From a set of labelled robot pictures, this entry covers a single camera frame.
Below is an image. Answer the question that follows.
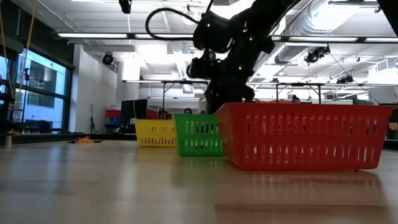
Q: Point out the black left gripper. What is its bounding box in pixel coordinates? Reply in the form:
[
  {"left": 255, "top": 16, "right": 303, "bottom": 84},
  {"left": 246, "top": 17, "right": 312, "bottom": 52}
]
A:
[{"left": 119, "top": 0, "right": 132, "bottom": 15}]

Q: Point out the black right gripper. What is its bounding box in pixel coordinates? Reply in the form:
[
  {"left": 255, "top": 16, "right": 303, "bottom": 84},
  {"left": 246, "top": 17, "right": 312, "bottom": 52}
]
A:
[{"left": 204, "top": 77, "right": 256, "bottom": 115}]

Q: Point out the green plastic basket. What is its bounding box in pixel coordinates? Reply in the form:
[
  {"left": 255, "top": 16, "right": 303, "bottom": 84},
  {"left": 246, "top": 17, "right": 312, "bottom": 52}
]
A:
[{"left": 172, "top": 113, "right": 225, "bottom": 157}]

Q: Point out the long black linear light fixture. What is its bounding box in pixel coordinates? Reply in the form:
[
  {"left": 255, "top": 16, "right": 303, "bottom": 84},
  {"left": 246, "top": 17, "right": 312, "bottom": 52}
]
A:
[{"left": 51, "top": 30, "right": 398, "bottom": 44}]

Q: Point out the yellow plastic basket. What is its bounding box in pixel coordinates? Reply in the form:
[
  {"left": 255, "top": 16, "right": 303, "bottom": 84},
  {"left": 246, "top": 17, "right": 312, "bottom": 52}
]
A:
[{"left": 134, "top": 119, "right": 178, "bottom": 148}]

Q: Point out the black monitor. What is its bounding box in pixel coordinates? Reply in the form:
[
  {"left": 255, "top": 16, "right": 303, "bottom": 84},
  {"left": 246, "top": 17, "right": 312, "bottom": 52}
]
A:
[{"left": 120, "top": 98, "right": 149, "bottom": 121}]

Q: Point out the red plastic basket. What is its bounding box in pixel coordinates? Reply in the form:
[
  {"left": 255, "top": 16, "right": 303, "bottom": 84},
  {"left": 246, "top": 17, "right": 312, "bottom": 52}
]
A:
[{"left": 215, "top": 103, "right": 397, "bottom": 172}]

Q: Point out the red storage bin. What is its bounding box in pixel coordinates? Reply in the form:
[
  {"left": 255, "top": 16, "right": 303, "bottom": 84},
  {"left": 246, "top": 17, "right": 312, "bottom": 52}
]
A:
[{"left": 104, "top": 109, "right": 122, "bottom": 119}]

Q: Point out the large dark-framed window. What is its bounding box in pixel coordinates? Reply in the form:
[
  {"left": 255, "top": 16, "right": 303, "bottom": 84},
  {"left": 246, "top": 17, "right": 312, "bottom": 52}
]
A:
[{"left": 0, "top": 46, "right": 73, "bottom": 133}]

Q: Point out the black spotlight cluster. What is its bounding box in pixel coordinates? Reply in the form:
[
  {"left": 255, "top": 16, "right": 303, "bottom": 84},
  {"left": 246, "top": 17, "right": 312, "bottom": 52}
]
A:
[{"left": 303, "top": 45, "right": 331, "bottom": 65}]

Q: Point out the thin black tripod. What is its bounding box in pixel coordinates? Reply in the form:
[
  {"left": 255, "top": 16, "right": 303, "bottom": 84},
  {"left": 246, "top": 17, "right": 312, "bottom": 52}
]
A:
[{"left": 88, "top": 103, "right": 96, "bottom": 135}]

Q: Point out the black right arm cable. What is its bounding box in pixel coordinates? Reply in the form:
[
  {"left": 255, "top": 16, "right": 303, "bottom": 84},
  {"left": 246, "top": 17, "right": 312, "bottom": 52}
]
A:
[{"left": 144, "top": 7, "right": 203, "bottom": 42}]

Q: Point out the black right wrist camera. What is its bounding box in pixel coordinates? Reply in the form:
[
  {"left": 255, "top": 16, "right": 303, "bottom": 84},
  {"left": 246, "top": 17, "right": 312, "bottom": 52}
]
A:
[{"left": 185, "top": 51, "right": 220, "bottom": 80}]

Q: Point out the black metal rig frame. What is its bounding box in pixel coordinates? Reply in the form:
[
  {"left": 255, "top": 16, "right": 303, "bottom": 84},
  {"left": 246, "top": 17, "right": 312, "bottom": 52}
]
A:
[
  {"left": 161, "top": 80, "right": 210, "bottom": 112},
  {"left": 275, "top": 82, "right": 323, "bottom": 105}
]

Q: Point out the silver ventilation duct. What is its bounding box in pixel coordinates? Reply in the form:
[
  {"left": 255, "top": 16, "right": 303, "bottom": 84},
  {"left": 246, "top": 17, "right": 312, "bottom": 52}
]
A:
[{"left": 273, "top": 0, "right": 346, "bottom": 65}]

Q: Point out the black aluminium table frame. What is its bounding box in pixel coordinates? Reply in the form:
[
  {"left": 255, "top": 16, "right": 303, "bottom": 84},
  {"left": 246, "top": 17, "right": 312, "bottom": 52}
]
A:
[{"left": 11, "top": 133, "right": 398, "bottom": 151}]

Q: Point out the black ceiling rail fixture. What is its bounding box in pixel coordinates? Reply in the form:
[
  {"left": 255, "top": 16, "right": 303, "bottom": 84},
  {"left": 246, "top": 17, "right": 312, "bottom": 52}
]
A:
[{"left": 328, "top": 0, "right": 384, "bottom": 14}]

